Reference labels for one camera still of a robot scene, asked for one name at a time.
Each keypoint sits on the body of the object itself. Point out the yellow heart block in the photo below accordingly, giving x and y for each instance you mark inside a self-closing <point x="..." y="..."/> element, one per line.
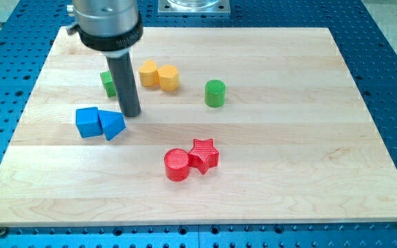
<point x="148" y="74"/>

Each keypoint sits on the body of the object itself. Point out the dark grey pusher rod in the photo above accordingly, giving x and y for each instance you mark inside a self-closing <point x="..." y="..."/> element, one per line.
<point x="124" y="83"/>

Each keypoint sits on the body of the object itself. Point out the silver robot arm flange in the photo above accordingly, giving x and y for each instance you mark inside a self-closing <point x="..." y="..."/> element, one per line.
<point x="111" y="27"/>

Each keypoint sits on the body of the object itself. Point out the yellow hexagon block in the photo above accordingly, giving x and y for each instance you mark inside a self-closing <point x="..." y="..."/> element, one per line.
<point x="168" y="78"/>

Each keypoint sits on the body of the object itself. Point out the red star block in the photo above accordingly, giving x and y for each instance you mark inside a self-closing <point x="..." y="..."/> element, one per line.
<point x="203" y="155"/>

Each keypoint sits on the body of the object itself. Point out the light wooden board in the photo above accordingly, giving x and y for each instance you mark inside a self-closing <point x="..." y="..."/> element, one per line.
<point x="297" y="143"/>

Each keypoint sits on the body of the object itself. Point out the green cylinder block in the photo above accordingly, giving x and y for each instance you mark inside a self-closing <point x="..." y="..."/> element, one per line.
<point x="215" y="93"/>

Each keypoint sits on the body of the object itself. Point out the red cylinder block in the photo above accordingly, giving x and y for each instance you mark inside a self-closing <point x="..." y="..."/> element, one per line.
<point x="176" y="164"/>

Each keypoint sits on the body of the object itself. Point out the blue triangle block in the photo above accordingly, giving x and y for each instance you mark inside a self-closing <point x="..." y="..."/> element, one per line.
<point x="112" y="123"/>

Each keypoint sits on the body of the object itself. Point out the green star block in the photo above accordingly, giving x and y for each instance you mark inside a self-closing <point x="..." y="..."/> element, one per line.
<point x="108" y="84"/>

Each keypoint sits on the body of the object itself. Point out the blue cube block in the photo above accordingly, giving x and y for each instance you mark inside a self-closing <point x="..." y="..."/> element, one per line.
<point x="88" y="122"/>

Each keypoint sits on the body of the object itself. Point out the blue perforated metal table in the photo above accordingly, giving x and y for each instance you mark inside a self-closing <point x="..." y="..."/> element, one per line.
<point x="31" y="28"/>

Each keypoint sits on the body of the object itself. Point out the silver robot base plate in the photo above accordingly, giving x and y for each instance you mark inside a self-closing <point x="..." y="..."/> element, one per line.
<point x="172" y="7"/>

